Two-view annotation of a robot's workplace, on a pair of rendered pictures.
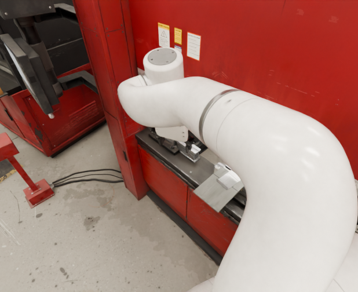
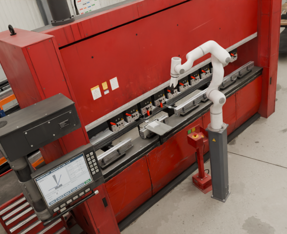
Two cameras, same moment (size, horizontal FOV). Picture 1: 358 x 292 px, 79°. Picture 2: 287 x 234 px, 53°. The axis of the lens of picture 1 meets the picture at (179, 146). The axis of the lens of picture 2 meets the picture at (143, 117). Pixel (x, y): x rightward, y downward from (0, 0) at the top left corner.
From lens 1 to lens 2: 2.56 m
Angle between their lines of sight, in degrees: 63
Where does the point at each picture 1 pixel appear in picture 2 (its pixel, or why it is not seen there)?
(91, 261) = not seen: outside the picture
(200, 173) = (142, 143)
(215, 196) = (164, 128)
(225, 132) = (207, 47)
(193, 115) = (200, 52)
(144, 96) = (190, 60)
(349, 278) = not seen: hidden behind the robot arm
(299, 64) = (150, 59)
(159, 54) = (175, 58)
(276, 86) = (148, 70)
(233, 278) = (221, 54)
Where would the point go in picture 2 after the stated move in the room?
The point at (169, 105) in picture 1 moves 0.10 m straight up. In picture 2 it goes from (192, 58) to (192, 47)
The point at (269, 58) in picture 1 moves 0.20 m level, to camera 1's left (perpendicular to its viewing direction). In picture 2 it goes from (142, 64) to (141, 72)
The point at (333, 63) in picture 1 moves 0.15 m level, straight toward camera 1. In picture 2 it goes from (156, 53) to (168, 54)
